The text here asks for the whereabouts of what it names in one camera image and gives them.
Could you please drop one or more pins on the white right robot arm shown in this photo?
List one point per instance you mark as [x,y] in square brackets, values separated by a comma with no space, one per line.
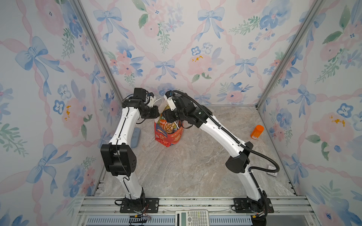
[238,162]

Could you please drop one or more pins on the grey calculator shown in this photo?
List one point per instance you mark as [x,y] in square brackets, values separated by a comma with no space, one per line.
[192,218]

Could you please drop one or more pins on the small white card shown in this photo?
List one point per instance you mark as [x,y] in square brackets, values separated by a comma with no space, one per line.
[273,173]

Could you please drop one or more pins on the red paper gift bag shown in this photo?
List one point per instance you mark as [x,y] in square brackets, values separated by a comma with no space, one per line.
[160,135]

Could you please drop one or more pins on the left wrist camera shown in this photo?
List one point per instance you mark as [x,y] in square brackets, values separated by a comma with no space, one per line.
[144,96]

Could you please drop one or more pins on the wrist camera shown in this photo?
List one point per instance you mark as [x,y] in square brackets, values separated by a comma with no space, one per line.
[144,96]
[178,101]

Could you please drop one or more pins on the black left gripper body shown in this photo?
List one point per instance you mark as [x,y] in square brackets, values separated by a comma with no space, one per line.
[151,112]

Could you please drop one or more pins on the orange bottle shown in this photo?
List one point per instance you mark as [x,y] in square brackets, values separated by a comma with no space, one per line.
[258,130]

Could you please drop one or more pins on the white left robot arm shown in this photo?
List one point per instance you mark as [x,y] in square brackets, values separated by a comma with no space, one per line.
[118,156]

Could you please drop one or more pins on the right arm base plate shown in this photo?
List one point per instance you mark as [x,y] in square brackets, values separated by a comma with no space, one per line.
[247,205]

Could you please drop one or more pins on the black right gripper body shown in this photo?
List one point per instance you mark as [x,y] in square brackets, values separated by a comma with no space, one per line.
[175,116]

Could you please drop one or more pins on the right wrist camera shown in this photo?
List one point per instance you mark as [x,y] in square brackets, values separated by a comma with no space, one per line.
[178,101]

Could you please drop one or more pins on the green nut snack packet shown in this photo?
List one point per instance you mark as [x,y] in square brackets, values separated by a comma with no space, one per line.
[168,127]

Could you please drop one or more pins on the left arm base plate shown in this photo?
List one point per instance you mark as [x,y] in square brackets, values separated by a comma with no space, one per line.
[144,205]

